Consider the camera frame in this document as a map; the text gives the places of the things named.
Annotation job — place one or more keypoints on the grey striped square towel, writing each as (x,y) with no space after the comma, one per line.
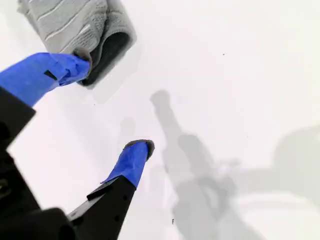
(70,25)

